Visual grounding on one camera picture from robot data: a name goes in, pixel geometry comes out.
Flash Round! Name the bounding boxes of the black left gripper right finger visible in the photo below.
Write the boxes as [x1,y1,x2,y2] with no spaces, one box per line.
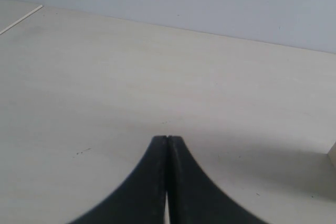
[166,136,265,223]

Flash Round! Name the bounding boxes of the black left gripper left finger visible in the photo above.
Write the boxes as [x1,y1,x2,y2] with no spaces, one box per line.
[72,136,167,223]

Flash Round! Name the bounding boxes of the large light wooden cube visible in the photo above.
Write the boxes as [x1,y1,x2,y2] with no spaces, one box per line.
[328,143,336,169]

